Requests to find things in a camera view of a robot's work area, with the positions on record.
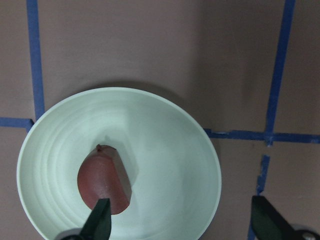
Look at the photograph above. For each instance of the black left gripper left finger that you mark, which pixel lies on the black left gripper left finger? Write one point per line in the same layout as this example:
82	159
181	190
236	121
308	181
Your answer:
98	224

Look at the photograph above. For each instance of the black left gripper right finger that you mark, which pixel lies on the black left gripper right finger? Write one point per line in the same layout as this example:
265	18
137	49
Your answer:
267	223

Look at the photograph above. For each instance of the brown bun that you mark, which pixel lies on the brown bun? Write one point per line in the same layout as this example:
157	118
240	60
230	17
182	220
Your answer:
102	175

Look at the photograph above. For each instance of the light green plate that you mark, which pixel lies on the light green plate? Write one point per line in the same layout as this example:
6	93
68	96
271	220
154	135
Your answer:
166	163

